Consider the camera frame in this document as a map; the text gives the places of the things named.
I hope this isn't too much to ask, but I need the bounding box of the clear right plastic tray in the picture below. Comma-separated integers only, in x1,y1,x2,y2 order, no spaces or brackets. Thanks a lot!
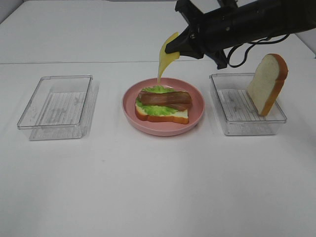
209,73,287,136

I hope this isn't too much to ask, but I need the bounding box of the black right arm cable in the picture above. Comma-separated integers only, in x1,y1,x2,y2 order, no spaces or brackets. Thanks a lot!
226,34,289,69

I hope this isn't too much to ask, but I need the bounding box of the bacon strip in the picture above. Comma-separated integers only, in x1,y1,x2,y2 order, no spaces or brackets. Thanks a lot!
166,103,192,111
137,91,192,105

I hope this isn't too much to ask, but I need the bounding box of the clear plastic tray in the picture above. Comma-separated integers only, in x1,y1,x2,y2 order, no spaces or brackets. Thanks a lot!
17,75,95,141
209,73,287,136

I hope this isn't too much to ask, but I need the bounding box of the pink round plate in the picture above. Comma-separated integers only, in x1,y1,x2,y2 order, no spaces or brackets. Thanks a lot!
122,78,205,136

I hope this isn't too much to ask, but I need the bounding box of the green lettuce leaf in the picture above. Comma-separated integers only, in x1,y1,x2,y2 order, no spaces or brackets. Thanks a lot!
135,85,180,116

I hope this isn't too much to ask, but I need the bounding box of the clear left plastic tray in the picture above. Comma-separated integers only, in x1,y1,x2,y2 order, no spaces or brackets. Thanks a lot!
17,75,95,141

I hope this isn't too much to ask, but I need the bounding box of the bread slice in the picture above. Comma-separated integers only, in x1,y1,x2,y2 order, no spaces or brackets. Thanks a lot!
135,108,189,124
246,53,288,116

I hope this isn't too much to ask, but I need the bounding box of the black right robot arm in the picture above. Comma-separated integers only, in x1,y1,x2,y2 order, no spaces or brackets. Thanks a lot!
165,0,316,69

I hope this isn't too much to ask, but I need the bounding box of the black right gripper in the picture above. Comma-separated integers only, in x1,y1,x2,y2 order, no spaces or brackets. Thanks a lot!
165,0,285,69

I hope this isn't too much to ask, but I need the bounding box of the yellow cheese slice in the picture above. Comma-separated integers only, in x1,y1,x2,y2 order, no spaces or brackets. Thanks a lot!
157,32,180,84

